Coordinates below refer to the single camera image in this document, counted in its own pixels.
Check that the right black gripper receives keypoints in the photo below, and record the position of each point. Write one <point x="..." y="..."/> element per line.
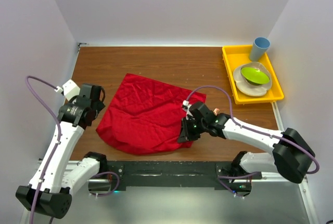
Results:
<point x="184" y="134"/>

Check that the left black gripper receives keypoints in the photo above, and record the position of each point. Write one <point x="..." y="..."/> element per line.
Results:
<point x="100" y="105"/>

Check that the copper fork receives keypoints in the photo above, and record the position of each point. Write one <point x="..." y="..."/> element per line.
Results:
<point x="216" y="111"/>

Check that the red cloth napkin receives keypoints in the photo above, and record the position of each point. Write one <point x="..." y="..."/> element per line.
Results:
<point x="144" y="116"/>

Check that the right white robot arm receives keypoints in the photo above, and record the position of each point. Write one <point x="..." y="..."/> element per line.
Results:
<point x="284" y="152"/>

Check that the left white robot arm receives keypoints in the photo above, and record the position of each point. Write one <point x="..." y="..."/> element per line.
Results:
<point x="51" y="190"/>

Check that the white plate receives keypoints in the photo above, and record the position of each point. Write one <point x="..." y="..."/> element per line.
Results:
<point x="249" y="89"/>

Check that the green bowl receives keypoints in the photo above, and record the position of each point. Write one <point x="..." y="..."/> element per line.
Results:
<point x="254" y="76"/>

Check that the yellow plastic tray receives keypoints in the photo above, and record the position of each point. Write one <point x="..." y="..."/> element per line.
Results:
<point x="236" y="55"/>

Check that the blue plastic cup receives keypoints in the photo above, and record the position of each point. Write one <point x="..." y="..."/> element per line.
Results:
<point x="259" y="47"/>

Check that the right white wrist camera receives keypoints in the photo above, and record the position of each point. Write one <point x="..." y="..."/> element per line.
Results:
<point x="185" y="107"/>

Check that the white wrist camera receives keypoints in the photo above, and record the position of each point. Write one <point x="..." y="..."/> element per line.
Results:
<point x="185" y="107"/>
<point x="69" y="90"/>

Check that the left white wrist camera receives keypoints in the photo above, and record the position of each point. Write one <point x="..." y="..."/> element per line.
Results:
<point x="69" y="90"/>

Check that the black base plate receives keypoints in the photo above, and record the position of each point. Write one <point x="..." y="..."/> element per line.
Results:
<point x="189" y="174"/>

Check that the aluminium frame rail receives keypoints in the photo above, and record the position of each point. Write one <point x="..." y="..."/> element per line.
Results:
<point x="71" y="165"/>

